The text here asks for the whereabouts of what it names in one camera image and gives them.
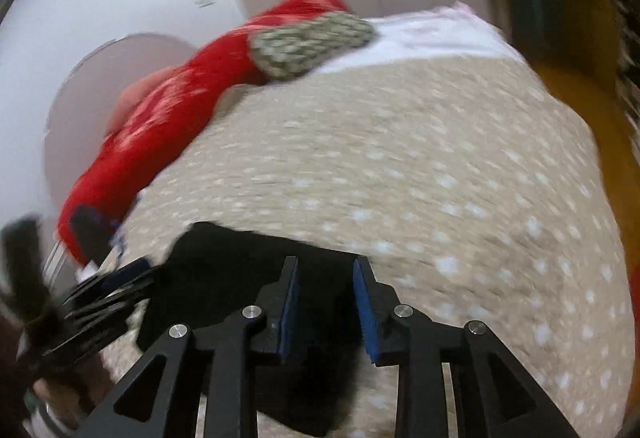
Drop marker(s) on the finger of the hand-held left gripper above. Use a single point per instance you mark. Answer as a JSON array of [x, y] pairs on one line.
[[117, 280]]

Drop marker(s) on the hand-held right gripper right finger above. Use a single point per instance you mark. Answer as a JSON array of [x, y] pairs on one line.
[[365, 318]]

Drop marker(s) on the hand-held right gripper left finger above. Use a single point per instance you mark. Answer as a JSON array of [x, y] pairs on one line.
[[289, 318]]

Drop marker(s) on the black pants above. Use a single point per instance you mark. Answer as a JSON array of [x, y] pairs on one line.
[[210, 278]]

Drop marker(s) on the person's left hand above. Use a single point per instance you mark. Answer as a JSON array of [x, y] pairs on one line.
[[62, 395]]

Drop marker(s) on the beige spotted quilt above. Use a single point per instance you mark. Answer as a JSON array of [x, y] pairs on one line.
[[425, 193]]

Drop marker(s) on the red floral comforter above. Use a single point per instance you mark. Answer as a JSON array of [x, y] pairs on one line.
[[165, 118]]

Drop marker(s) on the pink pillow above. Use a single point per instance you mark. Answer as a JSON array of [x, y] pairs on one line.
[[130, 105]]

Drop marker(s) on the round white headboard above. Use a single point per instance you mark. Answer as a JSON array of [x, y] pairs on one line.
[[90, 88]]

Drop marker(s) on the green patterned cushion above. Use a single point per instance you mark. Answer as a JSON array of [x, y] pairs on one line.
[[310, 43]]

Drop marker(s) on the white bed sheet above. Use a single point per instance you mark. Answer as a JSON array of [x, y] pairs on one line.
[[430, 35]]

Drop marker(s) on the yellow wooden door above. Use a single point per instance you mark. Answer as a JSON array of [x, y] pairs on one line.
[[580, 18]]

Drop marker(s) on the cluttered shoe rack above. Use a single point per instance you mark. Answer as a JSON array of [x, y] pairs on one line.
[[630, 58]]

